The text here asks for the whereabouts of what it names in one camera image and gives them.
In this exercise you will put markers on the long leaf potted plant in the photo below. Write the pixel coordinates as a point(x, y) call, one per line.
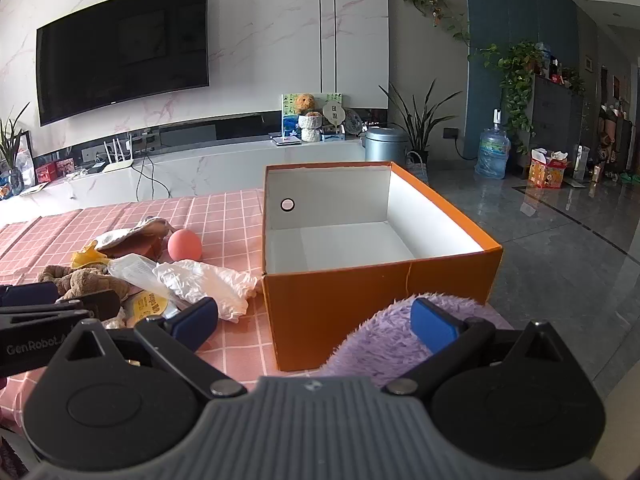
point(420, 125)

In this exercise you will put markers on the pink ball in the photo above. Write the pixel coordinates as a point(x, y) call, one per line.
point(185, 246)

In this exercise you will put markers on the white crumpled plastic bag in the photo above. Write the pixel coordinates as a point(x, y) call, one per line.
point(215, 280)

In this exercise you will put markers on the wall socket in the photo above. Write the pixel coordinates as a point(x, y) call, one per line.
point(451, 133)

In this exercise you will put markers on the round white hand fan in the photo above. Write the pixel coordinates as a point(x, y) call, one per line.
point(333, 111)

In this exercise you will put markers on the small red box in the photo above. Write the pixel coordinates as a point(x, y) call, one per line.
point(46, 173)

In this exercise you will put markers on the plant in glass vase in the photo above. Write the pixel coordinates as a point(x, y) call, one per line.
point(11, 160)

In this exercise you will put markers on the decorative plate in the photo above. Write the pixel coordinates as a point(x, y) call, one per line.
point(354, 121)

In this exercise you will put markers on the white marble TV cabinet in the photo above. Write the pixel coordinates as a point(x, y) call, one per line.
point(225, 170)

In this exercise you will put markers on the woven basket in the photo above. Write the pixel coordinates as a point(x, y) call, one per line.
point(417, 170)

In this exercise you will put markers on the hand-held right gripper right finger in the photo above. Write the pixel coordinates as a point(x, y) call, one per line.
point(435, 330)

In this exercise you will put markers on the beige and brown cloth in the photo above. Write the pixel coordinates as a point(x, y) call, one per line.
point(140, 237)

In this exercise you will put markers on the purple fluffy cloth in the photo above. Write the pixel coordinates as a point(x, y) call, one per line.
point(380, 335)

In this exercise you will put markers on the green and blue painting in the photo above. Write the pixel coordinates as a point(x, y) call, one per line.
point(289, 120)

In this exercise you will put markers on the orange cardboard box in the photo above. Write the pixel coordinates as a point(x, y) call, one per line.
point(350, 310)

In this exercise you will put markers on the small brown plush bear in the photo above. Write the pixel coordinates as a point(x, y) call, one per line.
point(304, 103)

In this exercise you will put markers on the white router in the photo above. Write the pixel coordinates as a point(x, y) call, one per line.
point(117, 162)

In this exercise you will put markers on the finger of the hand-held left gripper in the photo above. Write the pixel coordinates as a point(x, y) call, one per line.
point(30, 292)
point(102, 305)

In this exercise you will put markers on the red gift box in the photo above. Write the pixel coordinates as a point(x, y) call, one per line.
point(547, 170)

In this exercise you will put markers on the brown plush toy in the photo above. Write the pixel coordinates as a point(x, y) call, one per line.
point(80, 280)

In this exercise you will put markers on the blue water jug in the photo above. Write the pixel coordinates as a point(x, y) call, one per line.
point(492, 152)

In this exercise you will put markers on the silver flat box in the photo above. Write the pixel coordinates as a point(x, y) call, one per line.
point(286, 140)

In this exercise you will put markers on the grey sideboard cabinet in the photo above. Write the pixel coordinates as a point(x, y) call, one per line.
point(555, 120)

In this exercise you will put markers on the grey trash can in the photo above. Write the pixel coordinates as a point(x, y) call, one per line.
point(379, 145)

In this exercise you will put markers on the pothos plant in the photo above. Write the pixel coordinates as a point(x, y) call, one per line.
point(517, 75)

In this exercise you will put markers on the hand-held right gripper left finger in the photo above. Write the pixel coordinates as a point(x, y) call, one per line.
point(197, 317)

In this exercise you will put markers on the black television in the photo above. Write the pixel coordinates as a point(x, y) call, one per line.
point(120, 50)

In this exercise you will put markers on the teddy bear on white stand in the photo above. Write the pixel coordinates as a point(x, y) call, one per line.
point(310, 127)

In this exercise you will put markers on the hanging vine plant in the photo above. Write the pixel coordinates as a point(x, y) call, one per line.
point(430, 2)

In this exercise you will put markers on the round yellow label packet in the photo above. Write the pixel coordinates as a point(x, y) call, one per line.
point(145, 306)

